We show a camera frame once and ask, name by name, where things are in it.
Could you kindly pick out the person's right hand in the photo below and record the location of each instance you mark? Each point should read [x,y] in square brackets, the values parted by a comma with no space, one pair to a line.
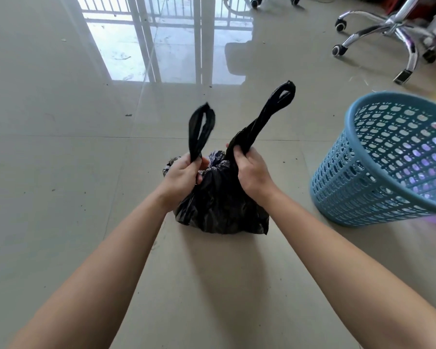
[252,174]

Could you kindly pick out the person's left hand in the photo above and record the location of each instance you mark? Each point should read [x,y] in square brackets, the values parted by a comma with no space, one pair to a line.
[180,179]

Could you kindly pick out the person's right thumb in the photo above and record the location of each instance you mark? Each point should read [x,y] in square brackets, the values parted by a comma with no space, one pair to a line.
[239,150]

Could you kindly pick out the person's left thumb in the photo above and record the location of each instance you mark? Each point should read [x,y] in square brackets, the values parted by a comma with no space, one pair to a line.
[204,164]

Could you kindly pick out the black plastic garbage bag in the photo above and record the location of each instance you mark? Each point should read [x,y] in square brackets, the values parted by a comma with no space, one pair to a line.
[221,199]

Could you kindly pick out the person's left forearm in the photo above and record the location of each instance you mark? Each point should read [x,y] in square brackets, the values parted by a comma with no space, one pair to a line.
[91,276]

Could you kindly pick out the person's right forearm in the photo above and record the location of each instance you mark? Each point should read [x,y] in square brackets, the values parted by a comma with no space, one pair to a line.
[352,279]

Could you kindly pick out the blue plastic perforated wastebasket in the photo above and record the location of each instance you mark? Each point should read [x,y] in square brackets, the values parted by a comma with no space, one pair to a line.
[385,159]

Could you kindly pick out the white office chair base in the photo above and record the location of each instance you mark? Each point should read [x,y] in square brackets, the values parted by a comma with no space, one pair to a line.
[272,0]

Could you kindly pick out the chrome office chair base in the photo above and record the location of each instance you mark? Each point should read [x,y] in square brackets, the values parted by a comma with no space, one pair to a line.
[388,32]

